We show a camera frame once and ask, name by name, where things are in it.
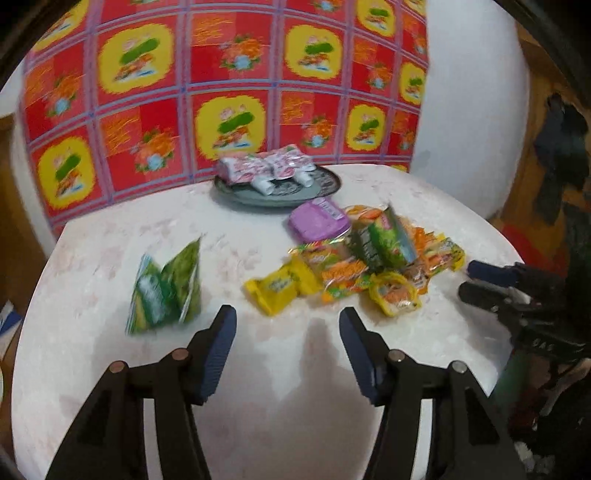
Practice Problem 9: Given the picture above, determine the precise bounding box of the large orange noodle packet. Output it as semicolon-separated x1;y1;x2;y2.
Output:
346;205;439;280

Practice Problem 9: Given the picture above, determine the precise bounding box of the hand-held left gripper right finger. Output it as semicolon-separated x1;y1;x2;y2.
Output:
338;307;527;480

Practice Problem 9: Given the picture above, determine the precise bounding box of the dark patterned plate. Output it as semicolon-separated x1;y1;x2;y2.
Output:
213;165;342;209

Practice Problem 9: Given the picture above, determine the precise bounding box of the orange gummy snack packet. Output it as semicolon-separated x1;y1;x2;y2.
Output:
288;242;376;305

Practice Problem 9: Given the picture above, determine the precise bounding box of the small yellow pictured packet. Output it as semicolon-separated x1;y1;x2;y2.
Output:
369;271;423;318

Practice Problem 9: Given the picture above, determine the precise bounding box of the pink white snack packet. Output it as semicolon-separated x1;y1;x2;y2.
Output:
218;154;274;186
263;144;318;180

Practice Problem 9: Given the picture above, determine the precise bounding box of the dark green snack packet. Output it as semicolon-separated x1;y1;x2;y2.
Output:
346;205;419;273

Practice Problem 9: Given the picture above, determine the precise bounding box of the red yellow printed cloth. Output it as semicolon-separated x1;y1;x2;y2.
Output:
21;0;430;236

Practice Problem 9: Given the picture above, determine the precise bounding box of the blue white box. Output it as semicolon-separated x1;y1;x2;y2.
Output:
0;300;24;365

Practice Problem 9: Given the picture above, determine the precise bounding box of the plain yellow snack packet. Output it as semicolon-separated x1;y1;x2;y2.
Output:
244;256;321;317

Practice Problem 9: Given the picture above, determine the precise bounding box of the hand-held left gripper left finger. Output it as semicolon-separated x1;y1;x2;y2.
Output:
46;305;238;480

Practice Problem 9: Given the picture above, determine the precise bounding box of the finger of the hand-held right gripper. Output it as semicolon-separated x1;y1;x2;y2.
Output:
467;260;565;297
458;281;533;325

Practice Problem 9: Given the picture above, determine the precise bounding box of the striped cartoon snack packet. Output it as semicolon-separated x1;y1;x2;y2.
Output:
418;233;466;278

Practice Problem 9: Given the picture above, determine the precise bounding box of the dark hanging cloth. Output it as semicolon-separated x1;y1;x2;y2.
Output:
533;92;591;227

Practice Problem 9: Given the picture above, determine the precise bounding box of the light green snack packet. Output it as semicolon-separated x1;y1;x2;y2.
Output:
126;254;178;335
159;235;204;324

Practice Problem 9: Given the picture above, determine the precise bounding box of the brown wooden panel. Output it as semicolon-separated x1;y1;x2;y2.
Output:
489;23;591;259

